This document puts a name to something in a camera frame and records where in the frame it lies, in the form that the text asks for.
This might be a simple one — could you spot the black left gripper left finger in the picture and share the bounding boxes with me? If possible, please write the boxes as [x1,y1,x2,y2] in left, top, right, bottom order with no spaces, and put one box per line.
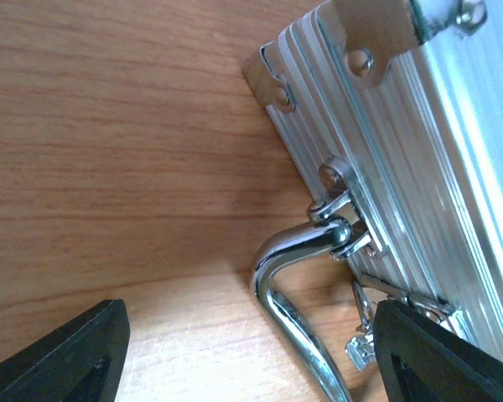
[0,299,130,401]

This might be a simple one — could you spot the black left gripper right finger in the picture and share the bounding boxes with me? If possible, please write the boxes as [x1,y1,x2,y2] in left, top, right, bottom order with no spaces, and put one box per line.
[375,301,503,401]

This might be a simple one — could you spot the aluminium poker case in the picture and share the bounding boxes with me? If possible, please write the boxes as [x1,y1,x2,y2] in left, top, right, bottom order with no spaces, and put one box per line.
[243,1,503,401]

